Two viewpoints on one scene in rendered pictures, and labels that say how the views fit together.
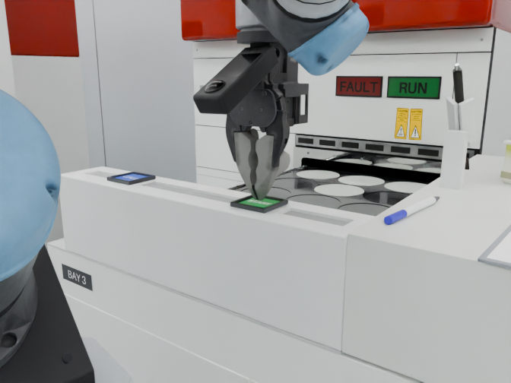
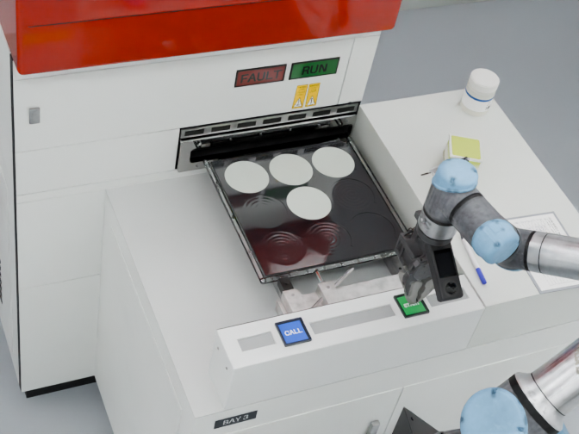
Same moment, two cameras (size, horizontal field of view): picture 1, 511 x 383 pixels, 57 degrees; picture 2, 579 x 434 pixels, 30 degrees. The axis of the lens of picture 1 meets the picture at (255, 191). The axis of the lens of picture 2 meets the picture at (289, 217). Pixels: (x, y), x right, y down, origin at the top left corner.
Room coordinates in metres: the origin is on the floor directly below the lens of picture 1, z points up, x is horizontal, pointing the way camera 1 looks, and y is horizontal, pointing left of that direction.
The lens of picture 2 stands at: (0.34, 1.42, 2.60)
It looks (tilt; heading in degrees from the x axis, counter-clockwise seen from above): 46 degrees down; 292
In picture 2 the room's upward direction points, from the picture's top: 14 degrees clockwise
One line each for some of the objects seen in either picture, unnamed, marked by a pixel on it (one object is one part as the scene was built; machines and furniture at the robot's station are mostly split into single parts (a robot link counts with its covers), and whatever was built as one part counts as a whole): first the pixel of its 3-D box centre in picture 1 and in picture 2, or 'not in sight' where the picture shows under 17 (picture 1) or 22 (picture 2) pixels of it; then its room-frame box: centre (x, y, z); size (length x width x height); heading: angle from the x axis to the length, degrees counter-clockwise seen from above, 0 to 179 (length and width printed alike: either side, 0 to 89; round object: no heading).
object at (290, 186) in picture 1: (338, 191); (308, 203); (0.94, -0.17, 0.90); 0.34 x 0.34 x 0.01; 54
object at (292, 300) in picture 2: not in sight; (296, 308); (0.81, 0.10, 0.89); 0.08 x 0.03 x 0.03; 144
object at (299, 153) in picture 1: (372, 174); (268, 141); (1.12, -0.28, 0.89); 0.44 x 0.02 x 0.10; 54
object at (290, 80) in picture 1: (268, 82); (426, 245); (0.63, -0.02, 1.12); 0.09 x 0.08 x 0.12; 144
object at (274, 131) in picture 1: (271, 131); not in sight; (0.59, -0.02, 1.06); 0.05 x 0.02 x 0.09; 54
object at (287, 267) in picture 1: (192, 235); (347, 339); (0.68, 0.10, 0.89); 0.55 x 0.09 x 0.14; 54
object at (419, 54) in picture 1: (312, 117); (200, 108); (1.23, -0.15, 1.02); 0.81 x 0.03 x 0.40; 54
